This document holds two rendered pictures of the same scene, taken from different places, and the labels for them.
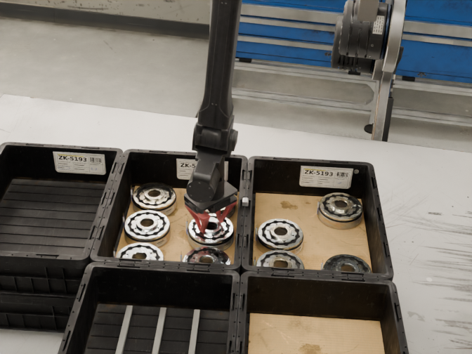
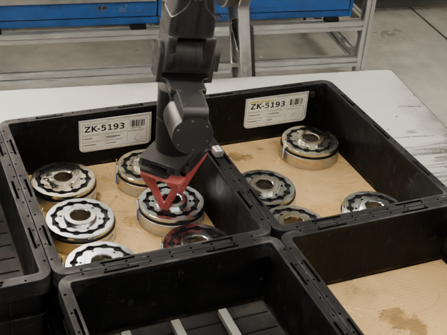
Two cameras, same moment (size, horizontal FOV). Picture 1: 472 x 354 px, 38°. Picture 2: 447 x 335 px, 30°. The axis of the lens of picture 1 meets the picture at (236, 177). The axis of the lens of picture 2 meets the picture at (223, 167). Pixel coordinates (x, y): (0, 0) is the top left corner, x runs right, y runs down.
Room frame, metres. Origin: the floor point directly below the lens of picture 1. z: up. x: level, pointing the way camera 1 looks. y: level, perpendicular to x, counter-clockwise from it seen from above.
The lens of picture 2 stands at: (0.22, 0.46, 1.60)
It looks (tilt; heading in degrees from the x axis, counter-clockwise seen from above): 32 degrees down; 333
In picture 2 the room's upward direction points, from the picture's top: 5 degrees clockwise
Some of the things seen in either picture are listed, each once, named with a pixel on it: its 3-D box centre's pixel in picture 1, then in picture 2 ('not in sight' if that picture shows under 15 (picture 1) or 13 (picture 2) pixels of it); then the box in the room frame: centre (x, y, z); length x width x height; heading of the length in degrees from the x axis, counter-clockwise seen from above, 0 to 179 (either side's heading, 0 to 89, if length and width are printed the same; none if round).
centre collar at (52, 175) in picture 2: (154, 194); (62, 177); (1.30, 0.19, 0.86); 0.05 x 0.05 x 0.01
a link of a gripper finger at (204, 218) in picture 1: (206, 213); (169, 179); (1.18, 0.06, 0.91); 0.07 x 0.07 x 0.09; 42
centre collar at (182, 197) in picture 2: (211, 226); (171, 199); (1.19, 0.05, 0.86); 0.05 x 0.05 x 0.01
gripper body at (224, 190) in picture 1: (211, 185); (175, 135); (1.19, 0.05, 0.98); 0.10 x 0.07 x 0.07; 132
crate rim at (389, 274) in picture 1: (313, 214); (305, 150); (1.18, -0.17, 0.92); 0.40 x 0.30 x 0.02; 178
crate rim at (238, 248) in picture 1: (176, 206); (124, 179); (1.19, 0.13, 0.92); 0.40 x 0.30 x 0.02; 178
